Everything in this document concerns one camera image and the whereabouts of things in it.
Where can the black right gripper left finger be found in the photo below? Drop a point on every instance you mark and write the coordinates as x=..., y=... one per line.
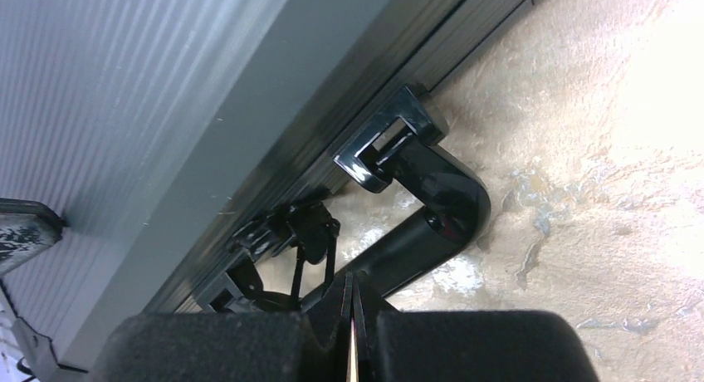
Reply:
x=311, y=345

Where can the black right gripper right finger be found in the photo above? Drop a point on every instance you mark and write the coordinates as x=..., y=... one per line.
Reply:
x=396, y=345

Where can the black poker set case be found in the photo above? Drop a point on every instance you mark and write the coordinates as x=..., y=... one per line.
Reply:
x=150, y=126

